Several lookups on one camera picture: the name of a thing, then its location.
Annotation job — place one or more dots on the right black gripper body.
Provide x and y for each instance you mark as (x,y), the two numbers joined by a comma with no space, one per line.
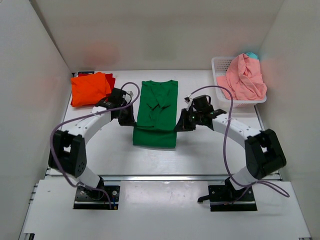
(190,119)

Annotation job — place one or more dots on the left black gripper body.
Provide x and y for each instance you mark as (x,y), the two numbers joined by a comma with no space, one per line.
(126,116)

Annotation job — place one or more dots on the green t shirt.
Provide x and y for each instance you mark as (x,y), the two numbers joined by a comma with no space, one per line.
(157,113)

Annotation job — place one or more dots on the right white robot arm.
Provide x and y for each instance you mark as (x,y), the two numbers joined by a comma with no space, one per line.
(263,152)

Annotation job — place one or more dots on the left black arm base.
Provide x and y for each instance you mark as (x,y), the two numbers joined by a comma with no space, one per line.
(87,199)

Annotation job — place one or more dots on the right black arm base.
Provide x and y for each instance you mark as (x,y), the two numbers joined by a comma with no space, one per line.
(223,198)

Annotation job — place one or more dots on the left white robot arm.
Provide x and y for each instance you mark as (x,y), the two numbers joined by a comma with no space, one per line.
(68,147)

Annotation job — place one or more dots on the red folded t shirt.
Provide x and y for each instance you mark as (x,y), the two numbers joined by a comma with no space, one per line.
(109,83)

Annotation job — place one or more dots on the orange folded t shirt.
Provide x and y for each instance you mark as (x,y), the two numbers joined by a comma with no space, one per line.
(88,89)

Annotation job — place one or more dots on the white plastic basket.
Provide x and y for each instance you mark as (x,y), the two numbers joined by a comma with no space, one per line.
(220,66)

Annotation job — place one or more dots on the pink t shirt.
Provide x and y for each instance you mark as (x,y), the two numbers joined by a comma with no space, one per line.
(243,80)

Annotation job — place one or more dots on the teal cloth in basket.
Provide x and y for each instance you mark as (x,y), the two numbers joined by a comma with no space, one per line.
(252,55)

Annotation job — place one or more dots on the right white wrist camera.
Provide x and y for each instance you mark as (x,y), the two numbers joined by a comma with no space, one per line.
(189,101)

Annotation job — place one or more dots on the dark card at wall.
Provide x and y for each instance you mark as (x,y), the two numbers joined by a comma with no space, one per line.
(85,73)

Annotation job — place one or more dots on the aluminium rail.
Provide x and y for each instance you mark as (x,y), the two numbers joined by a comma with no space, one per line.
(165,178)

